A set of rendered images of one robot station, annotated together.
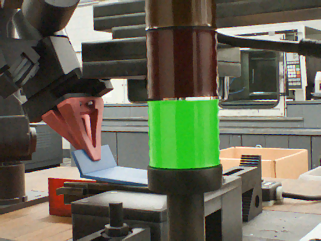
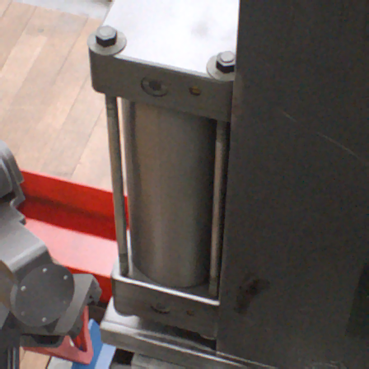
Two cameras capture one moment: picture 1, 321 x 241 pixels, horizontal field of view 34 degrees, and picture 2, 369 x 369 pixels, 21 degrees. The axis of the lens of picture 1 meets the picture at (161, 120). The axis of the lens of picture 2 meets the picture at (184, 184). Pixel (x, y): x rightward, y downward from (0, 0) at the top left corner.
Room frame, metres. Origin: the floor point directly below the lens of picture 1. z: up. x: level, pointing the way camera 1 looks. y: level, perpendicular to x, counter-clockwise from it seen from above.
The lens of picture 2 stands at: (0.15, 0.09, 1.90)
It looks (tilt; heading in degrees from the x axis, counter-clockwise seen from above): 52 degrees down; 347
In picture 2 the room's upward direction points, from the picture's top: 1 degrees clockwise
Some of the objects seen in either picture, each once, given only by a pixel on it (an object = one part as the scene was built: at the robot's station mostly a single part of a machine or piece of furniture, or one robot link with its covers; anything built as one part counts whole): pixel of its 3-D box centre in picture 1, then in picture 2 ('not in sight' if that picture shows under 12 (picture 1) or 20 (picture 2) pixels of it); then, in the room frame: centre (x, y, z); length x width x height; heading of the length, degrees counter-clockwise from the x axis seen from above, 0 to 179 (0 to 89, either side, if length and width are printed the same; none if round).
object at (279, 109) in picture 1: (247, 77); not in sight; (5.25, -0.86, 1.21); 0.86 x 0.10 x 0.79; 57
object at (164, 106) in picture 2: not in sight; (185, 161); (0.58, -0.01, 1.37); 0.11 x 0.09 x 0.30; 151
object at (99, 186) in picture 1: (139, 198); not in sight; (0.56, 0.03, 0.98); 0.13 x 0.01 x 0.03; 61
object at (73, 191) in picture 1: (87, 191); not in sight; (0.59, 0.09, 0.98); 0.07 x 0.02 x 0.01; 61
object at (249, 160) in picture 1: (245, 186); not in sight; (0.79, -0.12, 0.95); 0.06 x 0.03 x 0.09; 151
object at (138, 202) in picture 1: (165, 192); not in sight; (0.57, 0.00, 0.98); 0.20 x 0.10 x 0.01; 151
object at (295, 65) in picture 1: (296, 69); not in sight; (4.98, -1.28, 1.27); 0.23 x 0.18 x 0.38; 147
